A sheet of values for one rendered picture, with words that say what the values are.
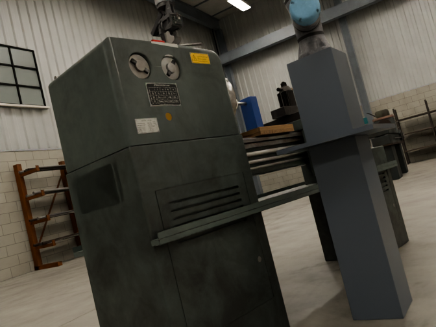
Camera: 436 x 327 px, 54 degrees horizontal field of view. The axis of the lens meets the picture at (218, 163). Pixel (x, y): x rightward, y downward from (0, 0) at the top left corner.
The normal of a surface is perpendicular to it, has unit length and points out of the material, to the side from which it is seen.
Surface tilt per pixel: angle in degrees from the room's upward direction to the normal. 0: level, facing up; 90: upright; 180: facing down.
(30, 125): 90
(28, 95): 90
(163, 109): 90
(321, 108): 90
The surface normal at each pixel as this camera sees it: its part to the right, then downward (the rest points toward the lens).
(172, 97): 0.69, -0.22
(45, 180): 0.84, -0.24
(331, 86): -0.55, 0.08
